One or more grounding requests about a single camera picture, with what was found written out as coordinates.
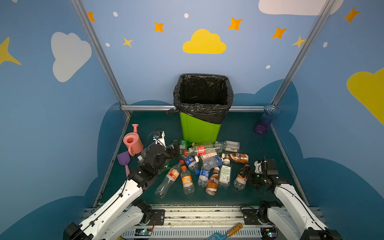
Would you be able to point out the clear bottle blue label centre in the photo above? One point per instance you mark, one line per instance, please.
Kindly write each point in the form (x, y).
(212, 162)

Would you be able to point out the black bin liner bag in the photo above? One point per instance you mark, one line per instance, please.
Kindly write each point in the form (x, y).
(203, 90)

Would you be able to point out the clear bottle red cola label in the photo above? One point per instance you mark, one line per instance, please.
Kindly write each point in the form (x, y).
(203, 149)

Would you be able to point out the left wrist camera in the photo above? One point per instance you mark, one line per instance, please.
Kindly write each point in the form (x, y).
(159, 138)

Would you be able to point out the aluminium frame post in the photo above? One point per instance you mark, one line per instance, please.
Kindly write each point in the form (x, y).
(86, 22)
(305, 48)

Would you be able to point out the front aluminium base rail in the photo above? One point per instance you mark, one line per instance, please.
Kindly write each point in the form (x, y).
(182, 220)

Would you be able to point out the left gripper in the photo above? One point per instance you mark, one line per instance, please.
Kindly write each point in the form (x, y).
(167, 151)

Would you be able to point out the crushed green bottle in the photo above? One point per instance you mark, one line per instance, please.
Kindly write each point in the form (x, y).
(183, 144)

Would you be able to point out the left aluminium frame post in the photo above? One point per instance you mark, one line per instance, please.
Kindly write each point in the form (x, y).
(86, 22)

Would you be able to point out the brown Nescafe bottle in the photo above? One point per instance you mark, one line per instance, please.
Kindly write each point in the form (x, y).
(213, 182)

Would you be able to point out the pink label crushed bottle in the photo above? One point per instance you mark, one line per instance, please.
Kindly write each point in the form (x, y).
(208, 155)

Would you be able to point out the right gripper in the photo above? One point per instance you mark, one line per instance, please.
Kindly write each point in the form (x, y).
(258, 176)

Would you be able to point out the clear bottle orange label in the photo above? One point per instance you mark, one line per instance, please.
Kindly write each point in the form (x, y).
(188, 185)

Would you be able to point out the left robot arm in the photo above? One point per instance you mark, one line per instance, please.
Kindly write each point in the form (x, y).
(124, 209)

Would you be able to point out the brown coffee bottle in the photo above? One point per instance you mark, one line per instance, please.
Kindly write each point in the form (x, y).
(237, 157)

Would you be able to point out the Pepsi bottle blue label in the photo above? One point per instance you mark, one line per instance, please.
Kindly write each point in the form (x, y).
(191, 163)

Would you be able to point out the purple ribbed glass vase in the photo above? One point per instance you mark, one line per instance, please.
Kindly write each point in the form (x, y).
(264, 123)

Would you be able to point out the green plastic bin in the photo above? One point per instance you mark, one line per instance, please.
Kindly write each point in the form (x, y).
(198, 131)

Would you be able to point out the water bottle blue cap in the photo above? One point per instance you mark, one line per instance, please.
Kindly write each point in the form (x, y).
(203, 177)

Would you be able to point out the clear square plastic bottle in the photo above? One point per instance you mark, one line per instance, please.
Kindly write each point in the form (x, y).
(229, 146)

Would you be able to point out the aluminium back frame rail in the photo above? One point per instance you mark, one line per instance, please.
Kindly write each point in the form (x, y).
(258, 109)

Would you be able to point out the tall clear bottle red label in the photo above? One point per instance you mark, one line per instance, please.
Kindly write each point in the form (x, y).
(169, 179)

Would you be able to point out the orange cap bottle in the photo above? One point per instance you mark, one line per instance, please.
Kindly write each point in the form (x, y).
(241, 179)

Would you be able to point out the right aluminium frame post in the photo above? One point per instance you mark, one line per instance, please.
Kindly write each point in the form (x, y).
(305, 48)

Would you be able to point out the pink watering can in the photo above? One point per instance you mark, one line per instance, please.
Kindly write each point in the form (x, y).
(133, 142)

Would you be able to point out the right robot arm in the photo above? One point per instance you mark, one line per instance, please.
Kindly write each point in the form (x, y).
(291, 215)

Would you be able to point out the scraper with wooden handle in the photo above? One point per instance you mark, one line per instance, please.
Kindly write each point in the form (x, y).
(231, 232)

